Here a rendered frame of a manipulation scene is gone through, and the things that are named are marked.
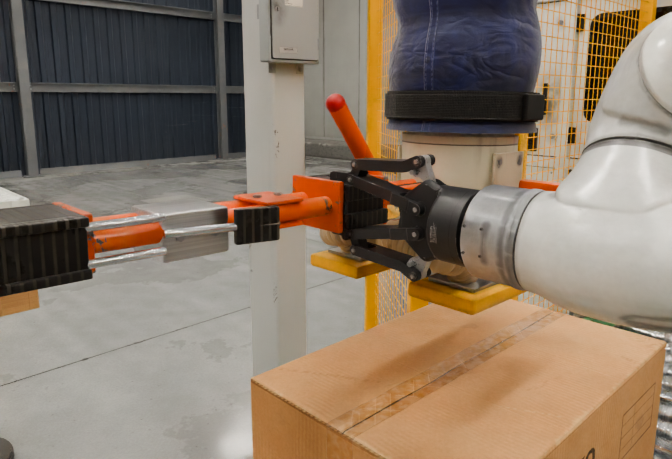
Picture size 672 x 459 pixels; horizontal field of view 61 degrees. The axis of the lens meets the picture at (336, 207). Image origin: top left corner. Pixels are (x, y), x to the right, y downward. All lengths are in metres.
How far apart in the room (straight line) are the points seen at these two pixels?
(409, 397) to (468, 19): 0.52
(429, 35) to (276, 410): 0.57
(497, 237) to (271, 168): 1.38
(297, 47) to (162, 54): 10.72
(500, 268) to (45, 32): 11.26
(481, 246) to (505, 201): 0.04
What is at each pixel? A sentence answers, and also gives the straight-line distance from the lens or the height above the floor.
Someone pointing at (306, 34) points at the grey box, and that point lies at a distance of 1.82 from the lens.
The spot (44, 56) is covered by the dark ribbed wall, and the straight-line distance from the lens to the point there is 11.50.
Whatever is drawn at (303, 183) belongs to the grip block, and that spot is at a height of 1.27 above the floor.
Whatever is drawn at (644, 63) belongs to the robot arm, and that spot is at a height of 1.39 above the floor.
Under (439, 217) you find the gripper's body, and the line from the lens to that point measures 0.54.
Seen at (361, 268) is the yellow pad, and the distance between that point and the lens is 0.81.
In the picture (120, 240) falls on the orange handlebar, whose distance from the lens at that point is 0.50.
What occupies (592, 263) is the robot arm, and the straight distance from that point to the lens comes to 0.45.
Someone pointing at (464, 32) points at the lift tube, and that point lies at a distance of 0.78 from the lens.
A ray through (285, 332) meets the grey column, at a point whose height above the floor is 0.59.
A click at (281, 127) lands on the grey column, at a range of 1.81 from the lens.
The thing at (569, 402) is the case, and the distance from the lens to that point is 0.89.
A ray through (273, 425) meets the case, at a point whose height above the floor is 0.89.
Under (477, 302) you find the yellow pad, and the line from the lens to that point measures 0.70.
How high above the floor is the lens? 1.37
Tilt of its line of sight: 11 degrees down
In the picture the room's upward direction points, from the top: straight up
